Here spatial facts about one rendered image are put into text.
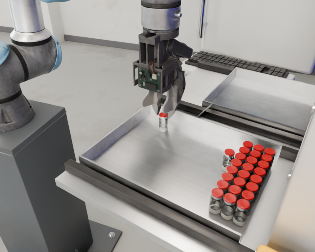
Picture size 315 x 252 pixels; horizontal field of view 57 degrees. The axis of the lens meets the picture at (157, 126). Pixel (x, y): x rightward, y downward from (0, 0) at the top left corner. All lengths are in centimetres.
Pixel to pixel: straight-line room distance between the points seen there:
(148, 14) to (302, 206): 40
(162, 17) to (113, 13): 323
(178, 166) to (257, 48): 84
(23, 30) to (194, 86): 53
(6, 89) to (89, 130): 142
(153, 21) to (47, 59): 50
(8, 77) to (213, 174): 63
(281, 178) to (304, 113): 28
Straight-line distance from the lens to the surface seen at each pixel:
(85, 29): 406
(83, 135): 225
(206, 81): 97
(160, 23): 56
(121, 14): 373
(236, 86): 96
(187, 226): 50
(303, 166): 29
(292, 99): 94
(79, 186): 60
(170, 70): 59
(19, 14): 94
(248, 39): 135
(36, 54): 96
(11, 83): 94
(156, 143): 68
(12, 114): 96
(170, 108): 65
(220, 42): 140
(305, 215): 33
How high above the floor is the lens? 130
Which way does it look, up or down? 35 degrees down
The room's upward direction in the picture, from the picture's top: straight up
